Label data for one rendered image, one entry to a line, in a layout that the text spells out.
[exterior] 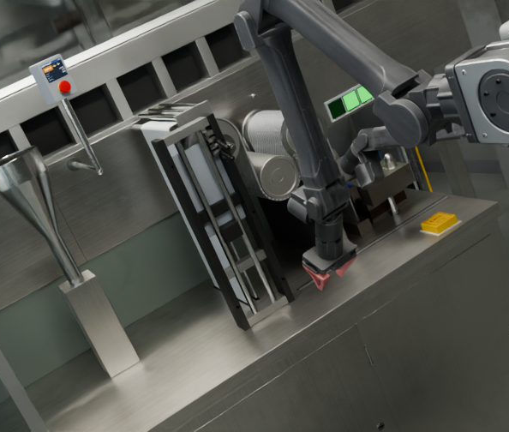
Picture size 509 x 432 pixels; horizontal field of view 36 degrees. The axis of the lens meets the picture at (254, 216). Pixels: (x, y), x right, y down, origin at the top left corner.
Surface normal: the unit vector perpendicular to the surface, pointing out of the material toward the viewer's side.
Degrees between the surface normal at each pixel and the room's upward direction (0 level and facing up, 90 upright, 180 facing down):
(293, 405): 90
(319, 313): 0
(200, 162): 90
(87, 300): 90
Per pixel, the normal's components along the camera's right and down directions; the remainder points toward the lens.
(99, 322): 0.43, 0.12
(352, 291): -0.39, -0.87
